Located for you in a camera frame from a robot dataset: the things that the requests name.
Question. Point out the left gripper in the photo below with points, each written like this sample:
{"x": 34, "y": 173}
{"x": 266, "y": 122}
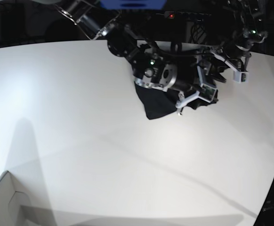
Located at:
{"x": 218, "y": 61}

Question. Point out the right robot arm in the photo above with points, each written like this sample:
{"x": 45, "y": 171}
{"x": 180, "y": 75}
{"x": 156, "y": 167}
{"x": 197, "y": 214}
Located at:
{"x": 123, "y": 29}

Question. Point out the blue plastic bin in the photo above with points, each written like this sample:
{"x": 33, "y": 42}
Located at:
{"x": 133, "y": 4}

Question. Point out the black power strip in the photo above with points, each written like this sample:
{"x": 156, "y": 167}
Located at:
{"x": 186, "y": 16}

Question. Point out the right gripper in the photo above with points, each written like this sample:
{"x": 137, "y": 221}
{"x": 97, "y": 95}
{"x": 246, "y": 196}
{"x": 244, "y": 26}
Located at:
{"x": 191, "y": 84}

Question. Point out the black t-shirt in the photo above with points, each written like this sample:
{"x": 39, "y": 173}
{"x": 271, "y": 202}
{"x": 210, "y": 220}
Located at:
{"x": 167, "y": 82}

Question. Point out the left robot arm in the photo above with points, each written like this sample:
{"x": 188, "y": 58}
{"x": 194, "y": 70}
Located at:
{"x": 233, "y": 28}

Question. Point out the white cardboard box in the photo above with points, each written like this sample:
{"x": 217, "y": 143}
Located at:
{"x": 11, "y": 213}

